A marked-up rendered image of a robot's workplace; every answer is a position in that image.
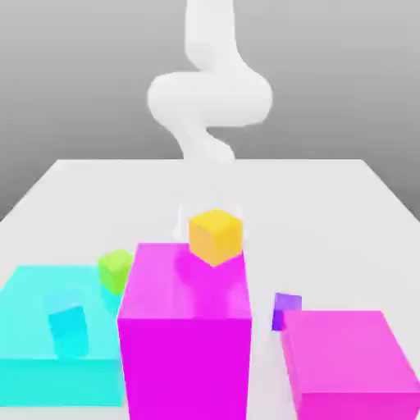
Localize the small orange cube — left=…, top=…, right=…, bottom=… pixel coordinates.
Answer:
left=189, top=208, right=244, bottom=267

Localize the small green cube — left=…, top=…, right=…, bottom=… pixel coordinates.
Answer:
left=98, top=248, right=135, bottom=296

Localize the small purple cube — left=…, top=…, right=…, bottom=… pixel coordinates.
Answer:
left=271, top=292, right=303, bottom=332

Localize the small cyan cube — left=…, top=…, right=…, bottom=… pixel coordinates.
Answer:
left=48, top=305, right=90, bottom=358

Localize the large magenta box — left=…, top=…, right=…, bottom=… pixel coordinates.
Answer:
left=116, top=242, right=253, bottom=420

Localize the large pink box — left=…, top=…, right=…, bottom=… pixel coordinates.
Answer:
left=281, top=309, right=420, bottom=420

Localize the large cyan box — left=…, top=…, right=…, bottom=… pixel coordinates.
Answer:
left=0, top=264, right=126, bottom=408

